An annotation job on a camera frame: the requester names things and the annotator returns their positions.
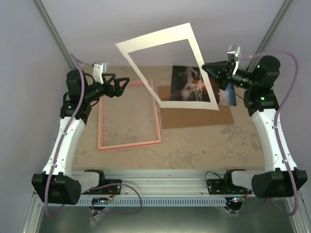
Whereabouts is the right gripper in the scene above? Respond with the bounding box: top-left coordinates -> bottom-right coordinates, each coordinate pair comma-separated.
202,61 -> 257,91

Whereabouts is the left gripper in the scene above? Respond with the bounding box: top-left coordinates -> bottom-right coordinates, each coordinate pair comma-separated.
84,73 -> 130,102

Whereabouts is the pink picture frame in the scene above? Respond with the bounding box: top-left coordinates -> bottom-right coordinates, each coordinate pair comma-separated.
98,81 -> 162,150

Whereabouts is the sunset landscape photo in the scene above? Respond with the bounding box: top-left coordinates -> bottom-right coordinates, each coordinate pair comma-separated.
169,65 -> 238,107

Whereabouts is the white mat board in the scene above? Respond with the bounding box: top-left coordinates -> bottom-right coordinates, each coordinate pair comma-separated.
116,23 -> 219,111

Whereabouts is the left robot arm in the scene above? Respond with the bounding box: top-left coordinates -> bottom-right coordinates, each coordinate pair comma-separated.
32,69 -> 130,205

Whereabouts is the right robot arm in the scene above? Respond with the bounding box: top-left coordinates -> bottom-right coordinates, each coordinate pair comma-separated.
202,55 -> 308,198

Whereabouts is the brown cardboard backing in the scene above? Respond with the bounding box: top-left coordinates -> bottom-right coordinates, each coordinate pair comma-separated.
157,84 -> 235,130

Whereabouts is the left controller board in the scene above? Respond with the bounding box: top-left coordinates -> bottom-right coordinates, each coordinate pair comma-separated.
91,196 -> 113,205

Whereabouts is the controller board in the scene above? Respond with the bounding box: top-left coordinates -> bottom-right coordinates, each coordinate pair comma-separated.
91,196 -> 113,205
229,197 -> 245,203

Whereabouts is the right controller board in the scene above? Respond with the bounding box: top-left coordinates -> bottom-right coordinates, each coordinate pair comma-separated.
229,197 -> 245,203

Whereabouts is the clear plastic bag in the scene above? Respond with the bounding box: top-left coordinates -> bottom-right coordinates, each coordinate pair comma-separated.
90,213 -> 102,229

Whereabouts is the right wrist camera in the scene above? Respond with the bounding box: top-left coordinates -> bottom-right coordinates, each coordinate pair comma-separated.
227,45 -> 241,76

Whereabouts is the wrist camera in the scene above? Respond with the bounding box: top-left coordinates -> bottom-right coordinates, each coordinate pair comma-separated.
227,45 -> 241,76
92,63 -> 108,84

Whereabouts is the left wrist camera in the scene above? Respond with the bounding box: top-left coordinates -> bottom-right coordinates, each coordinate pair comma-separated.
92,63 -> 108,84

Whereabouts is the right aluminium corner post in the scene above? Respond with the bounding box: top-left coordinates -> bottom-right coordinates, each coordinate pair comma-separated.
254,0 -> 294,54

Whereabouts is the aluminium corner post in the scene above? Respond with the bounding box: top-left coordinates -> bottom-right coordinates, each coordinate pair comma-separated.
254,0 -> 294,54
33,0 -> 75,69

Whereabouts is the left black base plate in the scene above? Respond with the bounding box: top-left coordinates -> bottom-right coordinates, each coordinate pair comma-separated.
83,179 -> 122,196

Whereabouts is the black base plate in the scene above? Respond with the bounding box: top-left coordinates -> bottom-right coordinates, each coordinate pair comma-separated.
83,179 -> 122,196
206,179 -> 252,195

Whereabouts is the left aluminium corner post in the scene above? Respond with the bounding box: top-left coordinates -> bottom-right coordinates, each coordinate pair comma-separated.
33,0 -> 75,69

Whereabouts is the aluminium mounting rail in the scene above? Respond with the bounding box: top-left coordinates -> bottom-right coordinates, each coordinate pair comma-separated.
34,169 -> 302,197

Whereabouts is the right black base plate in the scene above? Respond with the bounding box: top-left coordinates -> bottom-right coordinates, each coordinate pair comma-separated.
206,179 -> 252,195

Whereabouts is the blue slotted cable duct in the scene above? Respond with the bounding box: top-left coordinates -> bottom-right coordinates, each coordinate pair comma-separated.
77,197 -> 233,207

